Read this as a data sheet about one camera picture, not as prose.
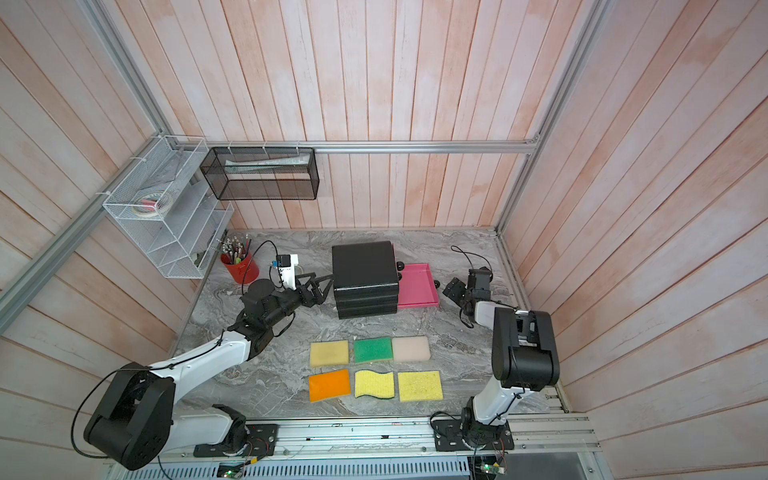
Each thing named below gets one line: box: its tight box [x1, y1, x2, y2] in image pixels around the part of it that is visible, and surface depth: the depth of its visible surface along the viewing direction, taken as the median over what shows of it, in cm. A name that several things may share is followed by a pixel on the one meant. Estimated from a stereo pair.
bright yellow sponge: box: [398, 371, 443, 402], surface depth 83 cm
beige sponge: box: [392, 336, 431, 361], surface depth 90 cm
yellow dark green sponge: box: [354, 369, 395, 399], surface depth 82 cm
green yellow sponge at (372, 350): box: [354, 337, 393, 364], surface depth 89 cm
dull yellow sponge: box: [310, 340, 349, 368], surface depth 89 cm
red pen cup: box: [220, 251, 259, 285], surface depth 100 cm
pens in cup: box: [217, 234, 252, 265], surface depth 95 cm
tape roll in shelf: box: [131, 192, 172, 218], surface depth 75 cm
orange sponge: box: [308, 369, 351, 403], surface depth 83 cm
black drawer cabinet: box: [332, 241, 399, 319], surface depth 89 cm
